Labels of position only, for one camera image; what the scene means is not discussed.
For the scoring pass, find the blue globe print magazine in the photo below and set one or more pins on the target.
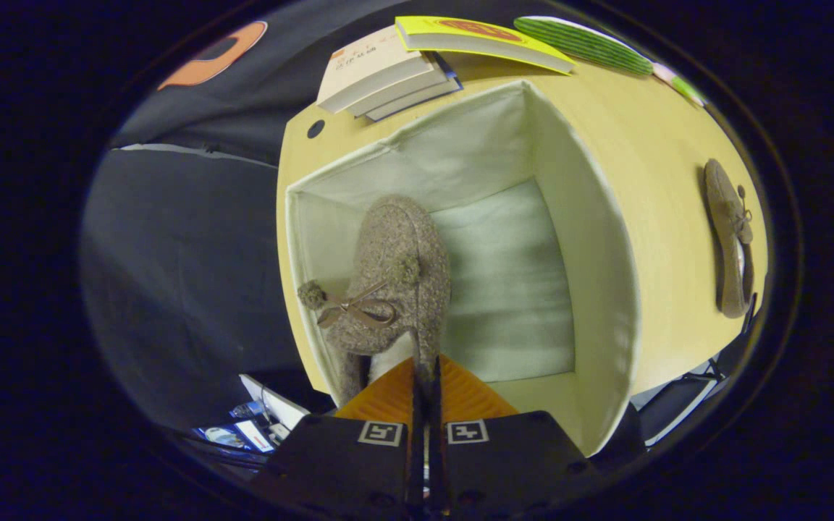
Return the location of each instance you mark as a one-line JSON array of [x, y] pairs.
[[239, 434]]

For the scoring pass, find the pale green fabric storage box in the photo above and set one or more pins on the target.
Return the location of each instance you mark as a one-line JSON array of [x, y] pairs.
[[511, 275]]

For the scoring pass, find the watermelon slice plush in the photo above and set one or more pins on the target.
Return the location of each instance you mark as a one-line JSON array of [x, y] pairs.
[[583, 43]]

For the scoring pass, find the white flat board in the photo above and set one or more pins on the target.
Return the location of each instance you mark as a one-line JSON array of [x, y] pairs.
[[272, 401]]

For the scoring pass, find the beige cover book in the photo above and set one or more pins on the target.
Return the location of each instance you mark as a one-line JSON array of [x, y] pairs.
[[366, 65]]

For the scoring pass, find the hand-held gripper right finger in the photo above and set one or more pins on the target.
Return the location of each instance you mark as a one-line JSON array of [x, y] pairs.
[[504, 456]]

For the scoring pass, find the pink and green plush toy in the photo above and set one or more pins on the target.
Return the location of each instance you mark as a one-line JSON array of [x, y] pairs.
[[681, 85]]

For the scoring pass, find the blue-edged paperback book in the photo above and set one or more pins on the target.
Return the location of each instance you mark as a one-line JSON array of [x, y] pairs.
[[424, 98]]

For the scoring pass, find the black backdrop cloth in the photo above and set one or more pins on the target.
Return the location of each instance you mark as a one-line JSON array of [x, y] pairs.
[[185, 253]]

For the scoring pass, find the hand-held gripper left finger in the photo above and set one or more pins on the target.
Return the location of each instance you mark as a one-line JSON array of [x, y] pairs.
[[344, 456]]

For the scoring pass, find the white paperback book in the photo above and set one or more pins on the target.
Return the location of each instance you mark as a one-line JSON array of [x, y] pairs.
[[406, 90]]

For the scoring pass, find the yellow book with red emblem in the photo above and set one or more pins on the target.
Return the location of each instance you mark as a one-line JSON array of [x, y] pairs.
[[475, 40]]

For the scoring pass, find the brown fuzzy shoe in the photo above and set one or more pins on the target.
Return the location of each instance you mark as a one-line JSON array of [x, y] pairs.
[[728, 246], [399, 268]]

